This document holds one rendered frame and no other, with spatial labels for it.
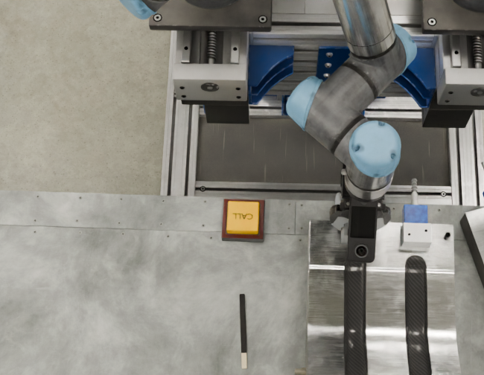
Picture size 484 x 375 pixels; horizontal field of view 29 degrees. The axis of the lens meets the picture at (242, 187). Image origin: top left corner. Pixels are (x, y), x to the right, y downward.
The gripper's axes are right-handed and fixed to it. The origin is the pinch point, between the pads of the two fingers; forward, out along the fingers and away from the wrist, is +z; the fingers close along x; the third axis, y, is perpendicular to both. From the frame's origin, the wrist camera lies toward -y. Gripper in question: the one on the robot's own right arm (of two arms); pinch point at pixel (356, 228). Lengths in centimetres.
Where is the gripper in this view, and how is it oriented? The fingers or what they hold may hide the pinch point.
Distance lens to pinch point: 170.1
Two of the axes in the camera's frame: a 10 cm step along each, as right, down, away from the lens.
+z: 0.3, 3.5, 9.4
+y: 0.4, -9.4, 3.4
